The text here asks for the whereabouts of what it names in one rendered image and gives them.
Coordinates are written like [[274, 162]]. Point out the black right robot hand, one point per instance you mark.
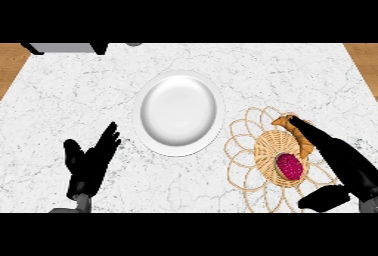
[[339, 160]]

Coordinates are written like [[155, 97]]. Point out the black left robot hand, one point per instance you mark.
[[88, 160]]

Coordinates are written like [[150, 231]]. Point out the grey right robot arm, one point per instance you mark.
[[369, 205]]

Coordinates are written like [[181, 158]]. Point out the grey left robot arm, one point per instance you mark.
[[78, 204]]

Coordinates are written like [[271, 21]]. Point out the pink frosted cupcake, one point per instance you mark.
[[289, 166]]

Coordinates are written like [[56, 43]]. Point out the woven wicker flower placemat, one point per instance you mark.
[[265, 156]]

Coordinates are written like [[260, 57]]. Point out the white oval plate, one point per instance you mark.
[[178, 112]]

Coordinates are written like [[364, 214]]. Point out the brown croissant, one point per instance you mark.
[[299, 140]]

